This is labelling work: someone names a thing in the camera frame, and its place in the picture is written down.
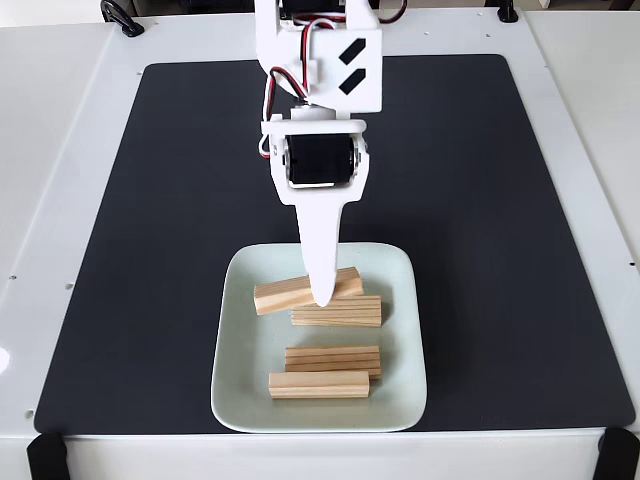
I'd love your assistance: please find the grooved wooden block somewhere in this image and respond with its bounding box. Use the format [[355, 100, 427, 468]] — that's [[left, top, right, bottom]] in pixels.
[[253, 266, 365, 316], [284, 344, 383, 380], [291, 294, 383, 329]]

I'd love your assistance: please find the wooden block marked two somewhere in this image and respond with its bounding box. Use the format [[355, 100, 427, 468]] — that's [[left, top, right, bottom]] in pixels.
[[268, 370, 372, 401]]

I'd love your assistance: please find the pale green square plate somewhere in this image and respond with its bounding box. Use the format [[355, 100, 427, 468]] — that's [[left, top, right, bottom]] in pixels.
[[209, 242, 429, 434]]

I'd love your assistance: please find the black table mat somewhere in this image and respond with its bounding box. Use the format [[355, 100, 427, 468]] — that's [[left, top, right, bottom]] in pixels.
[[33, 53, 636, 435]]

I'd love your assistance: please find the red black white servo cable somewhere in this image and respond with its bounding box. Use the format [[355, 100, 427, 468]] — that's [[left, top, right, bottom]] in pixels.
[[372, 0, 408, 25], [258, 17, 347, 160]]

